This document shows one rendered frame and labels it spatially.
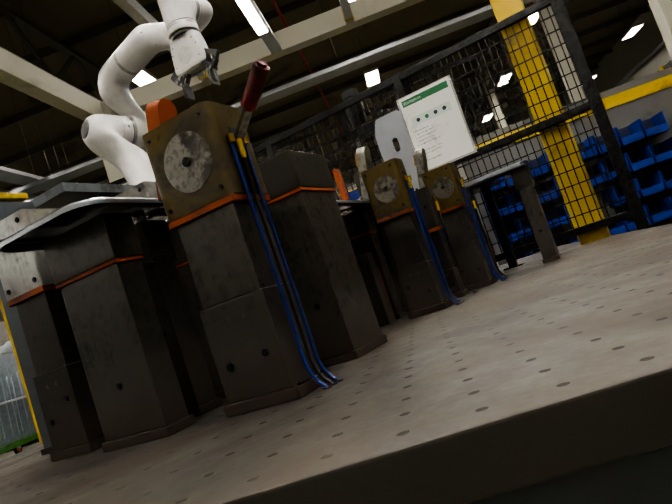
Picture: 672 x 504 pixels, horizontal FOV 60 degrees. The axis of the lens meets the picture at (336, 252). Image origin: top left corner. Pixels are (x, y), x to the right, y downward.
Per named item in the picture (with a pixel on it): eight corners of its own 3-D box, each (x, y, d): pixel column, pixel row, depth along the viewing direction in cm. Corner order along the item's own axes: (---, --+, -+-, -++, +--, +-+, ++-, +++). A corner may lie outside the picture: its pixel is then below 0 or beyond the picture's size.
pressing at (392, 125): (432, 202, 196) (398, 108, 199) (401, 214, 201) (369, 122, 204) (432, 202, 197) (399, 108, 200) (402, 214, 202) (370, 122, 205)
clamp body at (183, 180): (322, 397, 64) (220, 87, 66) (225, 422, 70) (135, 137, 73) (354, 376, 71) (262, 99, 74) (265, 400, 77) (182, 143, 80)
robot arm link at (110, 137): (204, 226, 170) (156, 230, 157) (187, 252, 176) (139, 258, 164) (131, 107, 187) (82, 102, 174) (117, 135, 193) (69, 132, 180)
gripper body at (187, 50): (161, 39, 159) (173, 77, 158) (188, 20, 154) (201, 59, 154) (180, 46, 166) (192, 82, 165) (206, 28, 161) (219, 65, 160)
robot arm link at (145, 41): (164, 78, 185) (221, 19, 167) (119, 73, 173) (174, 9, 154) (155, 53, 186) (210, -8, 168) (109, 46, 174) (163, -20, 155)
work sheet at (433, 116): (477, 151, 216) (449, 74, 219) (421, 174, 226) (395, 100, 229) (478, 151, 218) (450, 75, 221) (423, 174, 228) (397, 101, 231)
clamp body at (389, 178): (459, 306, 123) (405, 152, 126) (409, 321, 129) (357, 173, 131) (467, 302, 129) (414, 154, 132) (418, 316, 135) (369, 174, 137)
